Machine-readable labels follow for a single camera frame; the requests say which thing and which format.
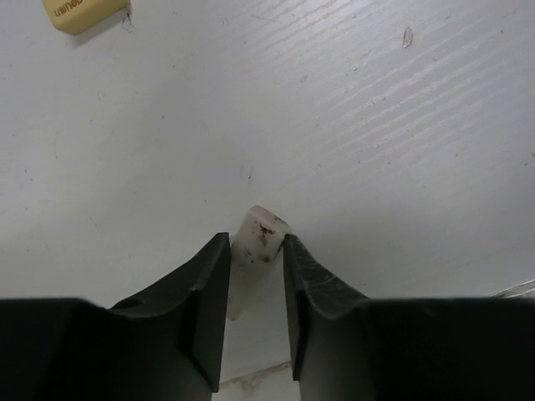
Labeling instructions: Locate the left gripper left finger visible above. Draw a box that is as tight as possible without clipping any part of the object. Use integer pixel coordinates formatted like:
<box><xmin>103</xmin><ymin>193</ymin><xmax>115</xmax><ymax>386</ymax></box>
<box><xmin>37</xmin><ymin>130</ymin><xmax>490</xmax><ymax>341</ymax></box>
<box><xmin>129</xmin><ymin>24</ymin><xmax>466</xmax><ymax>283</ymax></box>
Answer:
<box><xmin>1</xmin><ymin>233</ymin><xmax>231</xmax><ymax>400</ymax></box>

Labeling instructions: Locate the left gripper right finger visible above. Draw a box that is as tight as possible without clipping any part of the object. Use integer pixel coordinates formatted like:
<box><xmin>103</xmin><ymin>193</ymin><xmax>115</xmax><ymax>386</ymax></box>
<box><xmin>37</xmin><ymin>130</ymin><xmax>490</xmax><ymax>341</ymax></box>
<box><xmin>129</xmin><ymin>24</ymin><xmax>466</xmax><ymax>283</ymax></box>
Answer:
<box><xmin>283</xmin><ymin>235</ymin><xmax>534</xmax><ymax>400</ymax></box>

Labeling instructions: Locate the white eraser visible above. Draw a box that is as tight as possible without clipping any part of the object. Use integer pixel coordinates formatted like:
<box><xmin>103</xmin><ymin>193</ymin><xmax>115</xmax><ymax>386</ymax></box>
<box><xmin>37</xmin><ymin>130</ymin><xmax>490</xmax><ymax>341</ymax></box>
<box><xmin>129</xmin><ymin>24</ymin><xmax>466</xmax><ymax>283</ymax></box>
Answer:
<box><xmin>227</xmin><ymin>205</ymin><xmax>292</xmax><ymax>321</ymax></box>

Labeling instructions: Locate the yellow eraser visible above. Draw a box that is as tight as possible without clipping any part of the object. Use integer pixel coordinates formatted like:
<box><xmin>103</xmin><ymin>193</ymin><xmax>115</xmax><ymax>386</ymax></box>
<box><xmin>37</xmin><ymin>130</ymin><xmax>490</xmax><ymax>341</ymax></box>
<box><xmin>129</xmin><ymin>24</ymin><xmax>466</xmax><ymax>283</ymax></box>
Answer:
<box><xmin>42</xmin><ymin>0</ymin><xmax>130</xmax><ymax>36</ymax></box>

